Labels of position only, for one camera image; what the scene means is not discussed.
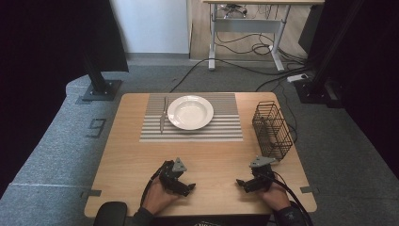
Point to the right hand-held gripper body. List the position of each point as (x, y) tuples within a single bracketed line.
[(263, 179)]

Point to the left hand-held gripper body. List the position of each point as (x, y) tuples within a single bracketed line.
[(171, 175)]

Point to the person's right hand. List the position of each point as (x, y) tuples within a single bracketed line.
[(277, 197)]

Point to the person's left hand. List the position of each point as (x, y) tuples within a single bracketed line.
[(156, 197)]

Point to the grey tape piece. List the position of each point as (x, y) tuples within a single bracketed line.
[(309, 189), (91, 193)]

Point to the silver table knife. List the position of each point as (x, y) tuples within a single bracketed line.
[(163, 117)]

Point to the grey striped placemat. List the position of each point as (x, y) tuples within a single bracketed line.
[(226, 125)]

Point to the white deep plate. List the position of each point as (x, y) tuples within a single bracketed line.
[(190, 113)]

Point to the black chair armrest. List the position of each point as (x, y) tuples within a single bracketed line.
[(110, 214)]

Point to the grey floor socket cover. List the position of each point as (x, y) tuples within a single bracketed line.
[(96, 127)]

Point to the black metal stand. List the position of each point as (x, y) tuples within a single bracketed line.
[(316, 88), (100, 84)]

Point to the white power strip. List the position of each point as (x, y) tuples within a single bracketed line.
[(298, 77)]

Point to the dark curtain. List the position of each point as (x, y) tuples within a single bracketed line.
[(40, 62), (373, 78)]

